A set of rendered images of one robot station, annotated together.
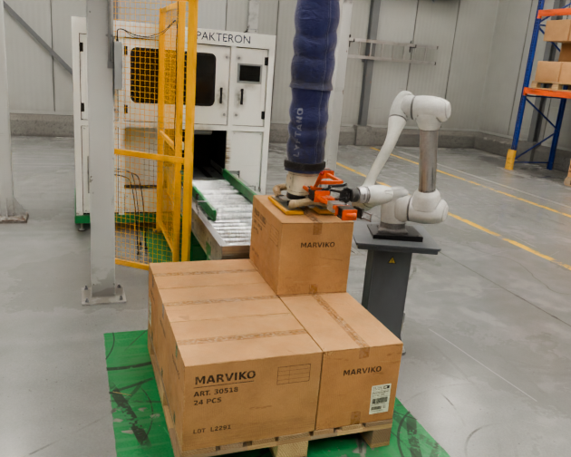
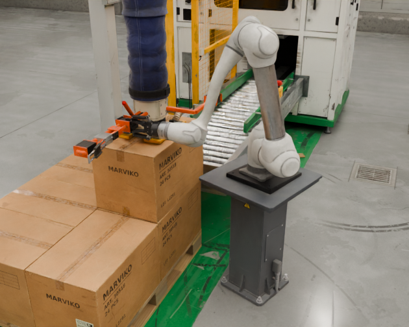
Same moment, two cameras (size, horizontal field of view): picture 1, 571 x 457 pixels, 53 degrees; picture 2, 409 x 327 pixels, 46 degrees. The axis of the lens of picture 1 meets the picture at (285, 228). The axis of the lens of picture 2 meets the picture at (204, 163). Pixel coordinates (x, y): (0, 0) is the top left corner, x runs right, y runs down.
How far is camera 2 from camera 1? 2.57 m
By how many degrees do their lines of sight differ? 41
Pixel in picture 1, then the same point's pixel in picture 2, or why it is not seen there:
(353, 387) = (59, 312)
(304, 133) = (130, 60)
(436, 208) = (274, 159)
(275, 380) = not seen: outside the picture
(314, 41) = not seen: outside the picture
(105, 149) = (103, 53)
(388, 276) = (245, 220)
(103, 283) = not seen: hidden behind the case
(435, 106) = (250, 39)
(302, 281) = (115, 201)
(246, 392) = not seen: outside the picture
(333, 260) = (140, 190)
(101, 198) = (104, 92)
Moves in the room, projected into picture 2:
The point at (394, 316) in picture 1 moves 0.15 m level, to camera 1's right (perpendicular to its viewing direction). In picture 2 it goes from (253, 263) to (274, 275)
